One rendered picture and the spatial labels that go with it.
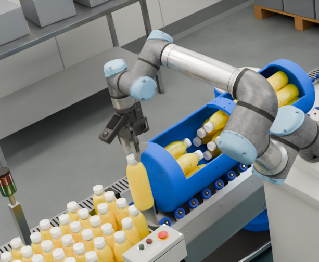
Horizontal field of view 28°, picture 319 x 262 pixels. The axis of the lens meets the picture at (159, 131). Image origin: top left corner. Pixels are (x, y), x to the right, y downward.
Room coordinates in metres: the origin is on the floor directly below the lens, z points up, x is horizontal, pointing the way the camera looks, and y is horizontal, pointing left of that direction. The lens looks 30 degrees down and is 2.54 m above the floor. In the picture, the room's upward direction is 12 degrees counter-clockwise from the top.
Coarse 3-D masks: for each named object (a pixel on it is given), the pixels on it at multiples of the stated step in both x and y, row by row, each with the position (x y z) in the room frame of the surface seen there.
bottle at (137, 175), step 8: (128, 168) 1.86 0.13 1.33; (136, 168) 1.85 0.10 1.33; (144, 168) 1.86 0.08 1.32; (128, 176) 1.85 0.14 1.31; (136, 176) 1.84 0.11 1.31; (144, 176) 1.85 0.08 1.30; (136, 184) 1.84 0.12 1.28; (144, 184) 1.84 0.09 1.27; (136, 192) 1.84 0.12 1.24; (144, 192) 1.84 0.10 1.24; (136, 200) 1.84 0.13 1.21; (144, 200) 1.84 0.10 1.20; (152, 200) 1.86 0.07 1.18; (136, 208) 1.85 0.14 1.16; (144, 208) 1.84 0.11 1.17
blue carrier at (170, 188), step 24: (264, 72) 2.69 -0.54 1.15; (288, 72) 2.60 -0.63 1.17; (312, 96) 2.48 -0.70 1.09; (192, 120) 2.41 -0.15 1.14; (168, 144) 2.34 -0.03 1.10; (192, 144) 2.40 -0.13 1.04; (168, 168) 2.03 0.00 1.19; (216, 168) 2.12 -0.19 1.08; (168, 192) 2.02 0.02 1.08; (192, 192) 2.04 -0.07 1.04
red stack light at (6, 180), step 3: (9, 174) 2.13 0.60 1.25; (3, 177) 2.11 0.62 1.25; (6, 177) 2.12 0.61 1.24; (9, 177) 2.13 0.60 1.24; (0, 180) 2.11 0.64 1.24; (3, 180) 2.11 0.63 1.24; (6, 180) 2.12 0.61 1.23; (9, 180) 2.12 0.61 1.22; (12, 180) 2.14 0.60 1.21; (0, 183) 2.11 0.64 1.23; (3, 183) 2.11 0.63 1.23; (6, 183) 2.11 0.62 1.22; (9, 183) 2.12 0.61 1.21; (3, 186) 2.11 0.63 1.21
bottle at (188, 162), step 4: (184, 156) 2.14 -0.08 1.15; (188, 156) 2.14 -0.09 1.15; (192, 156) 2.14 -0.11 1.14; (196, 156) 2.15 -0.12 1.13; (176, 160) 2.13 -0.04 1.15; (180, 160) 2.12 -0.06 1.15; (184, 160) 2.12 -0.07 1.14; (188, 160) 2.12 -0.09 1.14; (192, 160) 2.13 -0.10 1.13; (196, 160) 2.14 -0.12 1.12; (180, 164) 2.10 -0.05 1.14; (184, 164) 2.10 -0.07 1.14; (188, 164) 2.11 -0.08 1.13; (192, 164) 2.12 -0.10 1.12; (196, 164) 2.13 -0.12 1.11; (184, 168) 2.09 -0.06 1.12; (188, 168) 2.10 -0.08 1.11; (192, 168) 2.11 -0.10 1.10; (184, 172) 2.09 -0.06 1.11; (188, 172) 2.11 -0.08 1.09
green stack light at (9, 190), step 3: (12, 183) 2.13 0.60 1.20; (0, 186) 2.12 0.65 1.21; (6, 186) 2.11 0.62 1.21; (9, 186) 2.12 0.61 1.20; (12, 186) 2.13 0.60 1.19; (15, 186) 2.14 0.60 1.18; (0, 189) 2.12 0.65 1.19; (3, 189) 2.11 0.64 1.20; (6, 189) 2.11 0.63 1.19; (9, 189) 2.11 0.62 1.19; (12, 189) 2.12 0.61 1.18; (15, 189) 2.13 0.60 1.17; (3, 192) 2.11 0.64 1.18; (6, 192) 2.11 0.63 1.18; (9, 192) 2.11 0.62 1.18; (12, 192) 2.12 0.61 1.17; (15, 192) 2.13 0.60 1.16; (3, 195) 2.12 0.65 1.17; (6, 195) 2.11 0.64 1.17; (9, 195) 2.11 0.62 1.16
